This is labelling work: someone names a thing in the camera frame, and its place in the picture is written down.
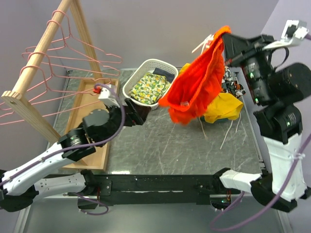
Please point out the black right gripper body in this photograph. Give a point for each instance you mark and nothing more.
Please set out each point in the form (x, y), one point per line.
(249, 55)

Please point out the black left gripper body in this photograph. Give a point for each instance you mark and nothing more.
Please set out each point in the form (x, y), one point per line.
(132, 118)

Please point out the orange mesh shorts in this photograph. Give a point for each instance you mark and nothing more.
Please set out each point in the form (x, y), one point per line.
(199, 84)

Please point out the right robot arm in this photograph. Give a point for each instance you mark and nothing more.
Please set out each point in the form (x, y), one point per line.
(280, 121)

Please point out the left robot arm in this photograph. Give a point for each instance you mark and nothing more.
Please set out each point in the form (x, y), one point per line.
(21, 186)

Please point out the lemon print garment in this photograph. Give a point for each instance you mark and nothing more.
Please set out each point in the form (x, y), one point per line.
(149, 89)

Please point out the white plastic laundry basket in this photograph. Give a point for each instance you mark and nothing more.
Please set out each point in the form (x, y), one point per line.
(147, 66)

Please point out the black white orange patterned garment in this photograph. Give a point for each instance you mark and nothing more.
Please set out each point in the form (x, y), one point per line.
(231, 85)

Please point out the dark navy garment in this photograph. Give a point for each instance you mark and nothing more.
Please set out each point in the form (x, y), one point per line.
(169, 76)

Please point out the wooden clothes rack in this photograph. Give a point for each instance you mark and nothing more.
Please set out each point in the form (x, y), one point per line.
(21, 57)

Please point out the yellow garment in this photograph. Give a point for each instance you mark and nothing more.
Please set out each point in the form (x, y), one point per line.
(224, 106)

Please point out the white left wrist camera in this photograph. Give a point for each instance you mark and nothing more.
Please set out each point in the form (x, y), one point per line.
(105, 96)

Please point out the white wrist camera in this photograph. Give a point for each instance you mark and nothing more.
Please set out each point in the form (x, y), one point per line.
(294, 32)
(105, 96)

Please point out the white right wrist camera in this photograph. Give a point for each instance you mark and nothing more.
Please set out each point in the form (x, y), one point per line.
(294, 32)

